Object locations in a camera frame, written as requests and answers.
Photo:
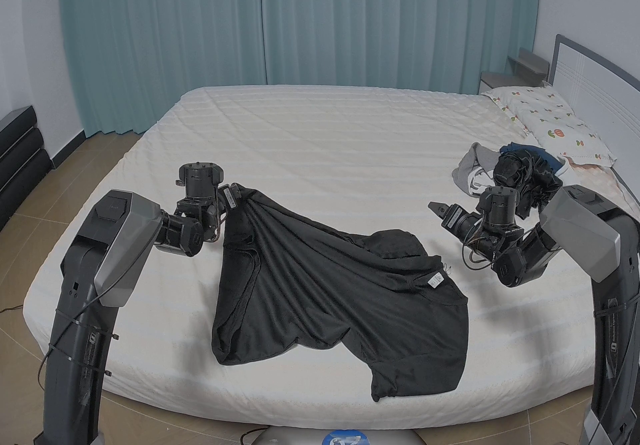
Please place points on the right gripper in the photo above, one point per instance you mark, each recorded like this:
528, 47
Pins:
460, 223

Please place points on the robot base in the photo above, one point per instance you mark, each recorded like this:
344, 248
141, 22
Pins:
325, 437

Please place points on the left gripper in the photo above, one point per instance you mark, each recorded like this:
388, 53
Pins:
227, 203

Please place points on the blue-green curtain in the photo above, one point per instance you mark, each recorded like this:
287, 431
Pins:
400, 7
160, 32

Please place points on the grey bedside table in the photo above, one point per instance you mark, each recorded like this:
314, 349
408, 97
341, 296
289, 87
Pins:
520, 67

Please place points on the black T-shirt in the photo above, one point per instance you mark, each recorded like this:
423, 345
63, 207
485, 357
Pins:
325, 293

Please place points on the black chest of drawers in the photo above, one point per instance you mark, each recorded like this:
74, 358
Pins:
20, 163

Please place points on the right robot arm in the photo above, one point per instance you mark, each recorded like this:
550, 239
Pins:
580, 233

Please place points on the bed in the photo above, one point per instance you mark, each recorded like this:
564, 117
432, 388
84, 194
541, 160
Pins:
325, 158

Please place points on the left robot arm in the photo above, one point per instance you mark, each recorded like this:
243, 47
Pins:
120, 243

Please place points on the white printed pillow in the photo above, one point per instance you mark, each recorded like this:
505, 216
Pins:
550, 117

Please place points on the pile of clothes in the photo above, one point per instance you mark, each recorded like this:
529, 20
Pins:
520, 173

